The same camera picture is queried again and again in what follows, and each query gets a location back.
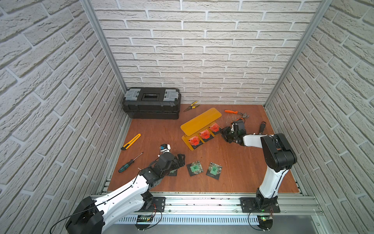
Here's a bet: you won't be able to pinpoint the red tea bag large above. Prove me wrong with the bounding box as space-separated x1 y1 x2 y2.
188 136 203 149

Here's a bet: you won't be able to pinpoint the red tea bag small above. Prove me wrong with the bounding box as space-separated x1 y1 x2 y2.
199 129 213 142

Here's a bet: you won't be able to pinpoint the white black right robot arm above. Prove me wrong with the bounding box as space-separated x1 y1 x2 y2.
222 120 297 208

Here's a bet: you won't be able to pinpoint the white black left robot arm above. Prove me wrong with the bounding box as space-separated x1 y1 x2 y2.
65 152 186 234

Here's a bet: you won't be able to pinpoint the yellow wooden two-tier shelf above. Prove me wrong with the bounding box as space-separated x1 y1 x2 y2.
181 108 222 151

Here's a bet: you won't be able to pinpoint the orange black pliers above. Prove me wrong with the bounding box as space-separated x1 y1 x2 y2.
225 110 248 122

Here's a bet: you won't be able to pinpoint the yellow black pliers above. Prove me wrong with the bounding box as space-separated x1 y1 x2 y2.
184 101 200 112

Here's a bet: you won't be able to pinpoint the yellow utility knife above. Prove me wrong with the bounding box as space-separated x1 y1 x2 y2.
121 134 141 151

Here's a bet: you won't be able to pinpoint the black plastic toolbox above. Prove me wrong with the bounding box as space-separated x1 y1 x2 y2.
122 87 181 120

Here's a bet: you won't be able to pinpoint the left controller board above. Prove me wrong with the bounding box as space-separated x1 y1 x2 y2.
135 215 153 231

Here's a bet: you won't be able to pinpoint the controller board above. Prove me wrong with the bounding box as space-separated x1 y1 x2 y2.
135 215 153 231
258 216 273 231

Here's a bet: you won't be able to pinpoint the right controller board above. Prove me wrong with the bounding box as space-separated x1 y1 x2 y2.
258 216 273 231

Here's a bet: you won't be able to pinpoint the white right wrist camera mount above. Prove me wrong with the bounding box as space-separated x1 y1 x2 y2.
231 121 238 132

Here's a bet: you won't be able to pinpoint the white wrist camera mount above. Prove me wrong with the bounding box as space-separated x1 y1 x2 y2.
231 121 238 132
160 144 171 154

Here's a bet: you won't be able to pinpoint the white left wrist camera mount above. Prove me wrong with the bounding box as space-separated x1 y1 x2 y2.
160 144 171 154

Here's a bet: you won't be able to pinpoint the black orange screwdriver handle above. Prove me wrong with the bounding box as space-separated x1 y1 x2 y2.
259 121 266 135

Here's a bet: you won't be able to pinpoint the aluminium frame rail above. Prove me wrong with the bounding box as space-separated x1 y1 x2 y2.
151 192 324 215

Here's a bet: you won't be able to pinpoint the green handled screwdriver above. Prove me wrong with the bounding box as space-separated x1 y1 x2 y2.
118 152 144 173

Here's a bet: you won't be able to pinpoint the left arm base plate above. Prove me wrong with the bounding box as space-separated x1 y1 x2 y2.
142 197 166 212

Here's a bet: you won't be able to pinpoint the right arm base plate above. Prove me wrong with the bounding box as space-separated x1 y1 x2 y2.
239 196 281 213

